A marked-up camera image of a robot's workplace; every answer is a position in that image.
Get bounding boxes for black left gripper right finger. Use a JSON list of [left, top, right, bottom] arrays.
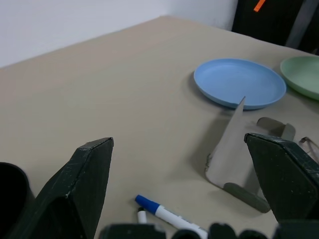
[[243, 133, 319, 222]]

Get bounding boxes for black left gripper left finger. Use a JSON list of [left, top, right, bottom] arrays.
[[4, 136, 114, 239]]

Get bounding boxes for clear-framed glasses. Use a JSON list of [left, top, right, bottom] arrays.
[[298, 136, 319, 162]]

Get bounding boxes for grey glasses case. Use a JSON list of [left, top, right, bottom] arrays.
[[204, 96, 297, 214]]

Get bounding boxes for small white marker, black cap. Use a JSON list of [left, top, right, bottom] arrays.
[[137, 207, 148, 224]]

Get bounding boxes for white marker with blue cap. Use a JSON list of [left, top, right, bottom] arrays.
[[135, 194, 209, 239]]

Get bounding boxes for green plastic plate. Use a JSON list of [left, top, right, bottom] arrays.
[[280, 56, 319, 102]]

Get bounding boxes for blue plastic plate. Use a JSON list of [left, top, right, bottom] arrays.
[[193, 58, 287, 111]]

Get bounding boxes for grey metal bar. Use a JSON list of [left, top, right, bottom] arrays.
[[285, 0, 317, 48]]

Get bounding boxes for black cabinet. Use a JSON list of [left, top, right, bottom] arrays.
[[231, 0, 319, 54]]

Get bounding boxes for orange tag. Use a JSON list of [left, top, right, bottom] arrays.
[[253, 0, 267, 12]]

